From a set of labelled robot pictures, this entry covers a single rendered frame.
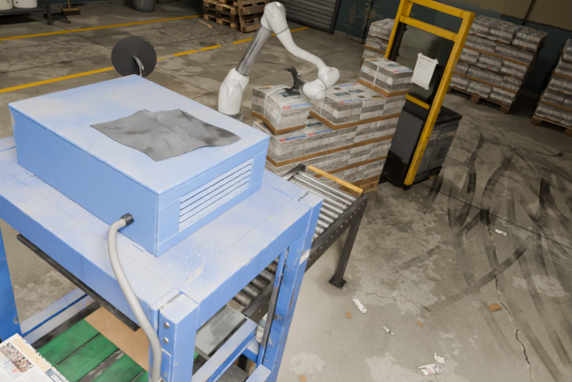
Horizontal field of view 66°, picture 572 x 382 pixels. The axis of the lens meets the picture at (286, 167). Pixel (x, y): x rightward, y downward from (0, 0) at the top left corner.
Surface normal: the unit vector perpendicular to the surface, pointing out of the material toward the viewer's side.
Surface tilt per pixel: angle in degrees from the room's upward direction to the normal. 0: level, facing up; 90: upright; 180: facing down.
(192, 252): 0
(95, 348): 0
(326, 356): 0
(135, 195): 90
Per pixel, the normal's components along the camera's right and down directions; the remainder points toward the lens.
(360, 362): 0.17, -0.85
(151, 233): -0.54, 0.35
